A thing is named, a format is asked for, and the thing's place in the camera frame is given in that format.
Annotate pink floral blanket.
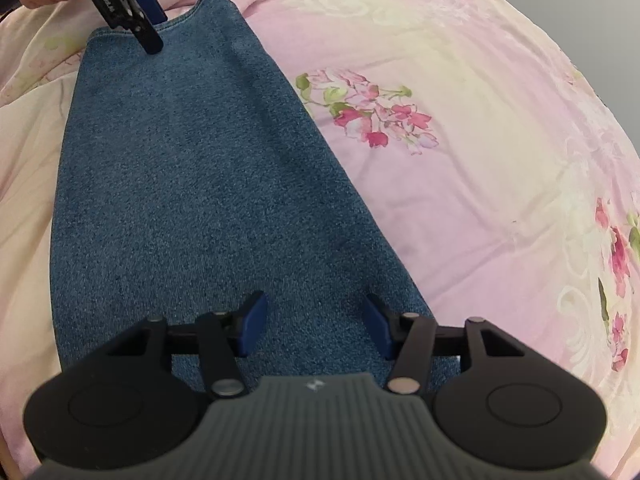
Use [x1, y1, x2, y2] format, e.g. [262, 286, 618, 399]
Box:
[0, 0, 640, 480]

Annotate blue denim pants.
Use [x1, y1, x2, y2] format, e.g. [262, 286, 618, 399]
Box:
[50, 0, 463, 401]

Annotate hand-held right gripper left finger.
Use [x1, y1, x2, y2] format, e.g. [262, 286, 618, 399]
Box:
[102, 290, 269, 401]

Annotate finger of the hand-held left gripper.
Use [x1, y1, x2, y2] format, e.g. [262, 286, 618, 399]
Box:
[131, 0, 167, 24]
[129, 14, 165, 54]

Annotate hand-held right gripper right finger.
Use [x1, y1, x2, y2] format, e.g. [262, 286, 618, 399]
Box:
[362, 292, 527, 396]

